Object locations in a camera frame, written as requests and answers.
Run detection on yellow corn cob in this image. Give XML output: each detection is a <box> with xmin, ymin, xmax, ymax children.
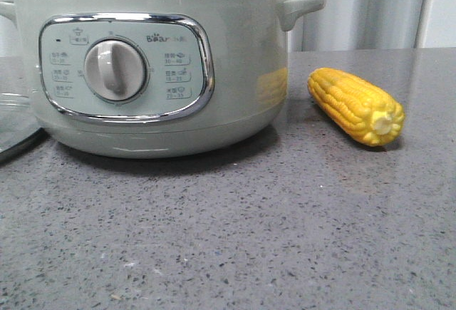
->
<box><xmin>307</xmin><ymin>68</ymin><xmax>405</xmax><ymax>147</ymax></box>

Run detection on glass pot lid steel rim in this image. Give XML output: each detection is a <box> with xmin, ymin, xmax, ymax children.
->
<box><xmin>1</xmin><ymin>93</ymin><xmax>46</xmax><ymax>164</ymax></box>

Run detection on light green electric cooking pot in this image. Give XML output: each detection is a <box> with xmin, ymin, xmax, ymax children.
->
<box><xmin>1</xmin><ymin>0</ymin><xmax>325</xmax><ymax>159</ymax></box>

